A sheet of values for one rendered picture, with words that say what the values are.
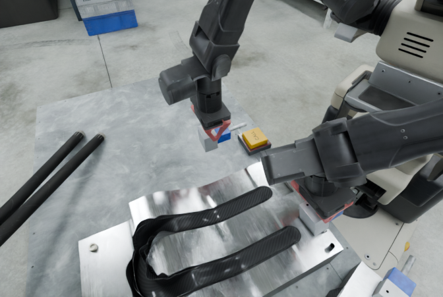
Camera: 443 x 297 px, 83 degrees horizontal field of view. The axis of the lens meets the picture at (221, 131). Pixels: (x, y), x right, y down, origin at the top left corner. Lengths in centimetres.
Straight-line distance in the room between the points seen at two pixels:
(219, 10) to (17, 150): 209
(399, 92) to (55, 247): 90
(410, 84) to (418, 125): 44
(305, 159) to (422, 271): 146
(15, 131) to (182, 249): 214
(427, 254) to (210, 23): 168
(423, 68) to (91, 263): 83
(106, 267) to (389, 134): 55
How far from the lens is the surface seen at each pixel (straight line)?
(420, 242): 187
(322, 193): 48
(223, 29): 42
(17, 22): 434
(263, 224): 59
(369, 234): 139
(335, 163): 34
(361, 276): 65
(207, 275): 53
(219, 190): 62
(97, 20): 353
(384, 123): 31
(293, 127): 206
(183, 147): 82
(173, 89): 49
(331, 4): 64
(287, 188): 67
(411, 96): 74
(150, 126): 91
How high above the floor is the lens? 143
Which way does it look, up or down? 47 degrees down
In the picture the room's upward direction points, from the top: straight up
